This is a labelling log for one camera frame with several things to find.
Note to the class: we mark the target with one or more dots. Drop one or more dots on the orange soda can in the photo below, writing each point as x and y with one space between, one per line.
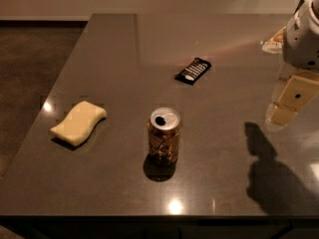
164 130

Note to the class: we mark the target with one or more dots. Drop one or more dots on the yellow sponge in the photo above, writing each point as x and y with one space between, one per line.
79 123

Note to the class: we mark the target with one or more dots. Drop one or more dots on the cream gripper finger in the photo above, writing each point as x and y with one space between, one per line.
291 97
275 43

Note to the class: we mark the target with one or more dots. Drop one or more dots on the black rxbar chocolate wrapper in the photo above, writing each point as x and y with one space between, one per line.
194 71

